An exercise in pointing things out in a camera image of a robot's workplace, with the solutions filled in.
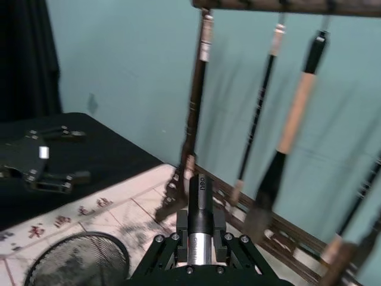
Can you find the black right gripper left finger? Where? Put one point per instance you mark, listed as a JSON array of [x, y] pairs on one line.
[[183, 222]]

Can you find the black and silver cylinder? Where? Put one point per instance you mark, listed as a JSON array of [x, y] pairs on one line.
[[201, 214]]

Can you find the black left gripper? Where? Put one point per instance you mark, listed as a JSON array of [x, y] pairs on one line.
[[21, 158]]

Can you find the black table cloth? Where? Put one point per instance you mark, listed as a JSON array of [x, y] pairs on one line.
[[113, 152]]

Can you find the black curtain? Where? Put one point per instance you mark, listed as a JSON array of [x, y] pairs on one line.
[[26, 53]]

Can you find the thin black calligraphy brush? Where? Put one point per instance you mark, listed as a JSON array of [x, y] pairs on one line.
[[262, 107]]

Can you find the black brush with grey cap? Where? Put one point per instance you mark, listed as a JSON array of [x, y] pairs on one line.
[[206, 35]]

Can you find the dark wooden brush rack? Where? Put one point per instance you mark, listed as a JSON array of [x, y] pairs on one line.
[[297, 6]]

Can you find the round black ridged dish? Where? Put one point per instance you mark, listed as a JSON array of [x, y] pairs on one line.
[[77, 262]]

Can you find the white gridded calligraphy mat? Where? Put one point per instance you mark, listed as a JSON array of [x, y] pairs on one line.
[[125, 214]]

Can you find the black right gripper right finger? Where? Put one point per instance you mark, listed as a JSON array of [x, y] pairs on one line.
[[218, 222]]

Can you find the black brush with tan ferrule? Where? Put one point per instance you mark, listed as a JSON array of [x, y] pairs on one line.
[[357, 208]]

